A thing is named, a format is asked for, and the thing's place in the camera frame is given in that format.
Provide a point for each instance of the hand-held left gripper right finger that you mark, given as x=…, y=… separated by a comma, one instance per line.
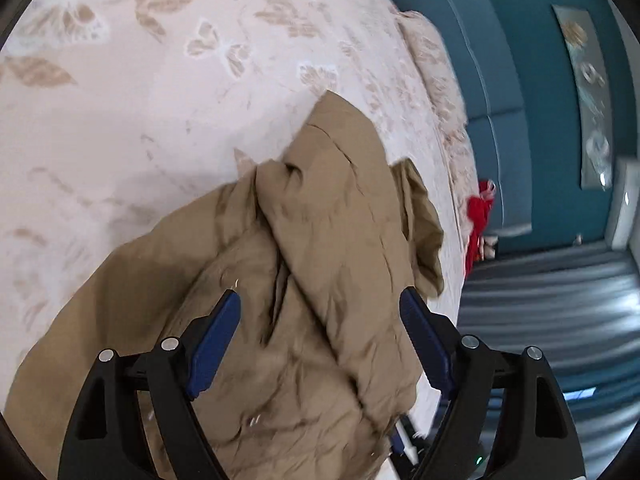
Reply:
x=425, y=340

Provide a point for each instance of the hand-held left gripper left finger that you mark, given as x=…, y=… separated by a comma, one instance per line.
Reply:
x=215, y=350

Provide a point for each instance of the tan quilted jacket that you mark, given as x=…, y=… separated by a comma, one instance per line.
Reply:
x=310, y=260

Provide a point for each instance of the grey curtain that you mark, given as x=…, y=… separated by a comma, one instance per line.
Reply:
x=550, y=300

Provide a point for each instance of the red plush toy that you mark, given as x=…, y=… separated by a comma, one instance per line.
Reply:
x=477, y=215

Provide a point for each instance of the butterfly print bedspread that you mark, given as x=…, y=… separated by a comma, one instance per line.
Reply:
x=150, y=110

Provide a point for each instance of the blue upholstered headboard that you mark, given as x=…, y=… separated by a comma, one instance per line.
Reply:
x=490, y=85

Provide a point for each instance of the butterfly print pillow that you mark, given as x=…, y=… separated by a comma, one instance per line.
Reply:
x=435, y=75

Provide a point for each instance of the silver wall picture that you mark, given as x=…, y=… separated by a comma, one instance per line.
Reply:
x=587, y=90

